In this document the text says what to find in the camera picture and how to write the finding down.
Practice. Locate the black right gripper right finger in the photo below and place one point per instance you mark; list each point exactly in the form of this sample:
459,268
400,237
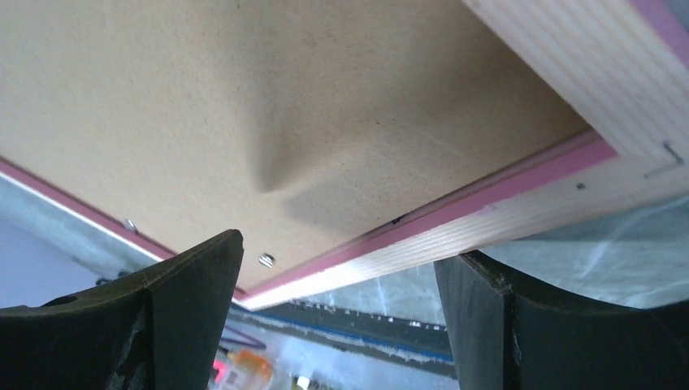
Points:
509,330

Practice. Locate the brown backing board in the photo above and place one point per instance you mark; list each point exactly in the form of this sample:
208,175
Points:
304,124

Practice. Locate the silver metal turn clip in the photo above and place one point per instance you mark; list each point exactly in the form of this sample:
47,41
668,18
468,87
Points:
266,260
130,226

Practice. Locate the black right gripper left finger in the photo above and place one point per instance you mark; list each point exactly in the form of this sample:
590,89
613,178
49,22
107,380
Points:
157,328

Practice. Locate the pink wooden picture frame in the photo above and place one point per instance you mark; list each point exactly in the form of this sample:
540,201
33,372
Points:
621,65

